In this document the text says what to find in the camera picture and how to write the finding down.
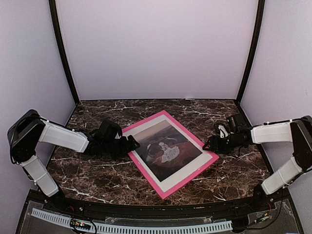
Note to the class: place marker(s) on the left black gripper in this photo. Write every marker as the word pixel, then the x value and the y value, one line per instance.
pixel 126 149

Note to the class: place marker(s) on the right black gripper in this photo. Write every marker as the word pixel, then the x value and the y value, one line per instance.
pixel 212 140

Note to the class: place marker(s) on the pink wooden picture frame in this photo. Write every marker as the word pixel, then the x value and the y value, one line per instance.
pixel 170 192

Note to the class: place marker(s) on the photo print white border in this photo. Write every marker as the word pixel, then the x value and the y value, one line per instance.
pixel 164 149

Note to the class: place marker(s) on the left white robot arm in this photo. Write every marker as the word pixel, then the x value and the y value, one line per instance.
pixel 31 132

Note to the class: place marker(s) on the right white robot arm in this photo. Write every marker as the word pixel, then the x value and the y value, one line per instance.
pixel 295 134

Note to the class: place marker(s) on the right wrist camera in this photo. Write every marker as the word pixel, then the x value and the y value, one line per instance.
pixel 222 130

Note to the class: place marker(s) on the black front table rail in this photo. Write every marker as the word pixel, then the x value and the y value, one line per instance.
pixel 96 210

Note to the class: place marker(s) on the white slotted cable duct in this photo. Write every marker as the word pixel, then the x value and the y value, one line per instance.
pixel 102 228

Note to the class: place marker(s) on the right black corner post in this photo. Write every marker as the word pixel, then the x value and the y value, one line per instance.
pixel 252 50

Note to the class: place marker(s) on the black corner post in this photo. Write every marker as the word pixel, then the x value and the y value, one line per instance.
pixel 252 50
pixel 61 50

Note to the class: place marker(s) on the left black corner post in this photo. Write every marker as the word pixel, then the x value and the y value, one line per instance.
pixel 61 50

